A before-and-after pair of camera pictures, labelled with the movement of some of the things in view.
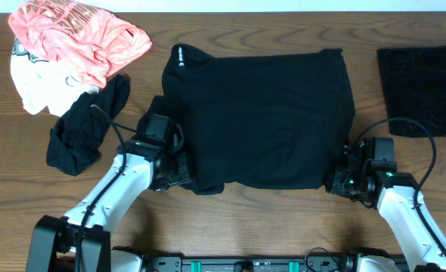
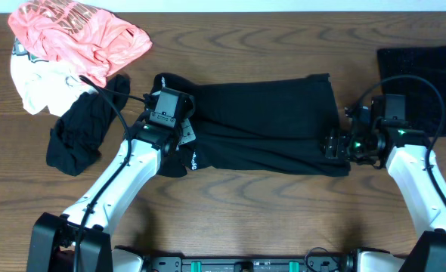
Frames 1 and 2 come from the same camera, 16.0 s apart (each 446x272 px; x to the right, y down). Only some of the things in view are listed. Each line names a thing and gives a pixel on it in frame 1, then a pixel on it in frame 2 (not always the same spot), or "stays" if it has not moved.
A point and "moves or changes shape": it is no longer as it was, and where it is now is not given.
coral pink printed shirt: [88, 41] stays
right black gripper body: [347, 183] to [353, 147]
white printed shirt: [50, 84] stays
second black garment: [76, 138] stays
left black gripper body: [177, 170] to [184, 132]
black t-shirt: [266, 121] moves or changes shape
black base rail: [125, 260] stays
